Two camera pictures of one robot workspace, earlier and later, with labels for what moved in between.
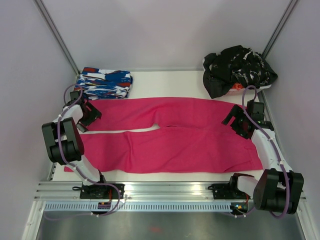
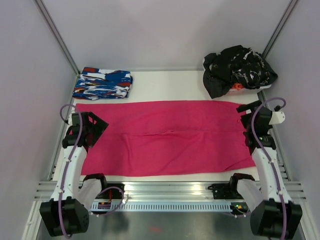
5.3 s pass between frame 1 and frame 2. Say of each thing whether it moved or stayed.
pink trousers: stayed
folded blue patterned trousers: stayed
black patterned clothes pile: stayed
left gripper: moved
